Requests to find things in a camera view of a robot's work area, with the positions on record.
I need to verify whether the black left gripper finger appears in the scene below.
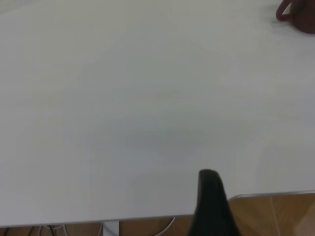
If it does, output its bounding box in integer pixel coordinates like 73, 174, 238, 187
186, 169, 245, 236

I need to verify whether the red ceramic mug white inside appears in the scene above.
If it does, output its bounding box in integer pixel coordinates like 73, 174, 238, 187
275, 0, 315, 34

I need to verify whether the white table leg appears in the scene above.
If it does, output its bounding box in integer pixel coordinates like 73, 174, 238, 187
103, 221, 120, 236

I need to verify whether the white cable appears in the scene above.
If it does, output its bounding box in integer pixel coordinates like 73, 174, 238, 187
145, 216, 176, 236

